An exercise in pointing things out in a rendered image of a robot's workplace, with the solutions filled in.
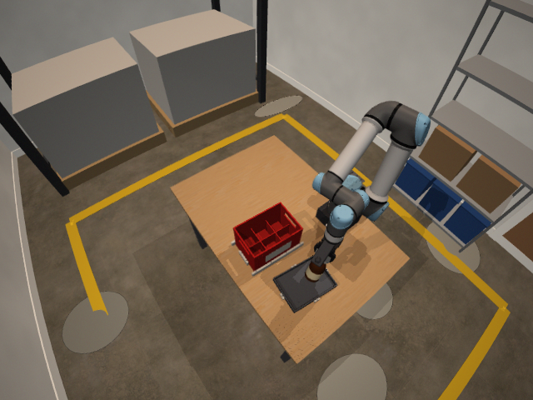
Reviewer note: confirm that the red plastic bottle crate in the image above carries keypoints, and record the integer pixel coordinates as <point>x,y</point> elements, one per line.
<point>270,231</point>

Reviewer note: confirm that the brown glass bottle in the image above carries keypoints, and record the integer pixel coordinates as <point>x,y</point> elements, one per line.
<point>313,272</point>

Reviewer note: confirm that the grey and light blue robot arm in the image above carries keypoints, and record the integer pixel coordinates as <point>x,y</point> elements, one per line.
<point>408,128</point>

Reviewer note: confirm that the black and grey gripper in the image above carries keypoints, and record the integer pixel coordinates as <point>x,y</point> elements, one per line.
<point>332,255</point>

